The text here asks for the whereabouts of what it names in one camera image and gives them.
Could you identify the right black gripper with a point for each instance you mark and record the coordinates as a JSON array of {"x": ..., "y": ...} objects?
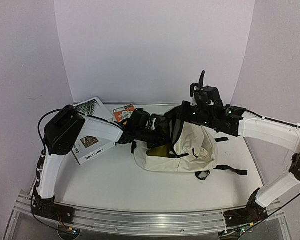
[{"x": 186, "y": 113}]

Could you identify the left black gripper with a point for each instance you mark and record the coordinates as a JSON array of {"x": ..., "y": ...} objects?
[{"x": 159, "y": 140}]

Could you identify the yellow plastic folder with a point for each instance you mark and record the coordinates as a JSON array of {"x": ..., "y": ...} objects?
[{"x": 162, "y": 151}]

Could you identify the beige canvas backpack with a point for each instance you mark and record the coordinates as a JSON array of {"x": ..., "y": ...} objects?
[{"x": 193, "y": 149}]

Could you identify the white Decorate furniture book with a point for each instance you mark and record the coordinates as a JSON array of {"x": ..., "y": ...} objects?
[{"x": 87, "y": 148}]

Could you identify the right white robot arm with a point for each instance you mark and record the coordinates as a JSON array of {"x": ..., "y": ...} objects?
[{"x": 274, "y": 139}]

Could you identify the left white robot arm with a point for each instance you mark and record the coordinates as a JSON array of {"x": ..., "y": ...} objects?
[{"x": 62, "y": 131}]

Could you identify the orange comic book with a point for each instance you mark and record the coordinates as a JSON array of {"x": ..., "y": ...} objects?
[{"x": 122, "y": 114}]

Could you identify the white palm leaf book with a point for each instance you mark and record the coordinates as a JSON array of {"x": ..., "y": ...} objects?
[{"x": 94, "y": 107}]

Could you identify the aluminium table edge rail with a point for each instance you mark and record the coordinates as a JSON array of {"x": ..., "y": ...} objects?
[{"x": 142, "y": 103}]

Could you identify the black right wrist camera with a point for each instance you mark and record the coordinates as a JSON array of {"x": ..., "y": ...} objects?
[{"x": 204, "y": 96}]

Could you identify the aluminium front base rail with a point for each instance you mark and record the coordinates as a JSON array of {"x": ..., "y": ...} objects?
[{"x": 77, "y": 222}]

